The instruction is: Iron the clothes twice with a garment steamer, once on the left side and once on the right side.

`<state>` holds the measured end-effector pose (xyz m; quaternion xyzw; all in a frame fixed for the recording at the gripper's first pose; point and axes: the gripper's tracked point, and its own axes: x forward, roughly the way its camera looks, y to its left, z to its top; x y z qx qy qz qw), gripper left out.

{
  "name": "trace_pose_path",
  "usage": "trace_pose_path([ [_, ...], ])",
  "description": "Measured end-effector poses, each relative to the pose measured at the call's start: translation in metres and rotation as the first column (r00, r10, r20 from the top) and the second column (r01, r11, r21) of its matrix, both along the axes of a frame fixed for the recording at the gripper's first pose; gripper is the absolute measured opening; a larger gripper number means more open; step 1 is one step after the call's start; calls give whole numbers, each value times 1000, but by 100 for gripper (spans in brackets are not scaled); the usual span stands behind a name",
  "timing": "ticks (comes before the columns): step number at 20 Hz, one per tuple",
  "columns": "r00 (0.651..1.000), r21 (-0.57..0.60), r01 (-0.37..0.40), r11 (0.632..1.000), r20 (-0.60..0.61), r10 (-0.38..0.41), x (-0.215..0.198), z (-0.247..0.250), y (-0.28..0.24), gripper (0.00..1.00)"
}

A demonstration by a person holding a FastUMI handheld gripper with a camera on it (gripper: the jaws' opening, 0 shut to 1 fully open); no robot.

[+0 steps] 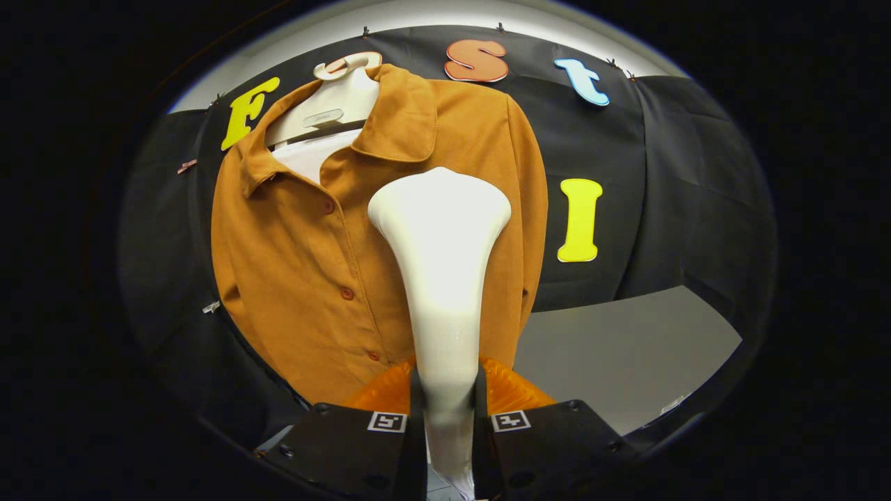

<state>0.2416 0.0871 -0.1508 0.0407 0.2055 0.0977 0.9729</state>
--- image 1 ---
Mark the grey cabinet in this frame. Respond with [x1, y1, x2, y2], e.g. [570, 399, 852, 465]
[514, 285, 743, 436]

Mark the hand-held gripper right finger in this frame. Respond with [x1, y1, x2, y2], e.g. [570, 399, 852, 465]
[473, 357, 645, 501]

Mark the white mannequin torso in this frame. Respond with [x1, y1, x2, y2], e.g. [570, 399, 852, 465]
[265, 52, 384, 185]

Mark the orange button-up shirt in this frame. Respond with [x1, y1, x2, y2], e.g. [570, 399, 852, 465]
[211, 64, 549, 408]

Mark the black backdrop cloth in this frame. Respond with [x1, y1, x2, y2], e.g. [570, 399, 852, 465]
[118, 26, 777, 446]

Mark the row of black cloth clips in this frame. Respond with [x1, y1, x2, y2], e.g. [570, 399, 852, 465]
[209, 22, 638, 109]

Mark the white garment steamer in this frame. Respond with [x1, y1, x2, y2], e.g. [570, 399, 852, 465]
[368, 166, 512, 501]

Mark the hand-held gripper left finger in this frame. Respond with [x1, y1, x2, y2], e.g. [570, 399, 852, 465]
[254, 357, 427, 501]

